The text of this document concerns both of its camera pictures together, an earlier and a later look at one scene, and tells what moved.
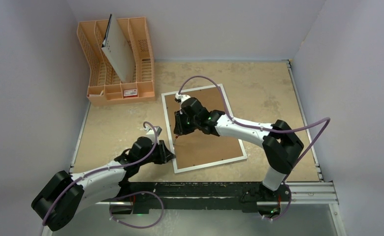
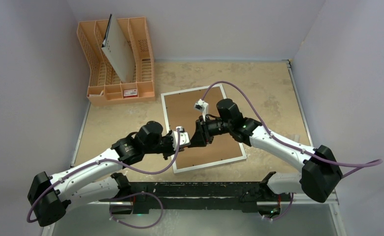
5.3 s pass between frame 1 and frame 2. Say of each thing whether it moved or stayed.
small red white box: stayed
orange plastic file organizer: stayed
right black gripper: moved
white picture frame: stayed
